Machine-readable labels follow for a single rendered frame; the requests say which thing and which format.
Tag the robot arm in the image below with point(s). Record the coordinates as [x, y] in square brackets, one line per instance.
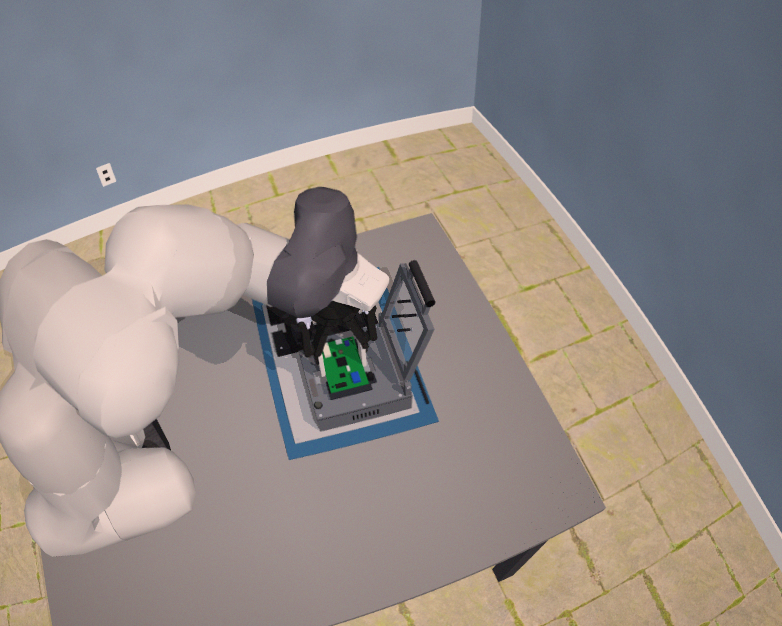
[102, 343]

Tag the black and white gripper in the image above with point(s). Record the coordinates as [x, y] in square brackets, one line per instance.
[332, 313]

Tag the green circuit board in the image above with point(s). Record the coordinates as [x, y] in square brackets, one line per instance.
[343, 366]

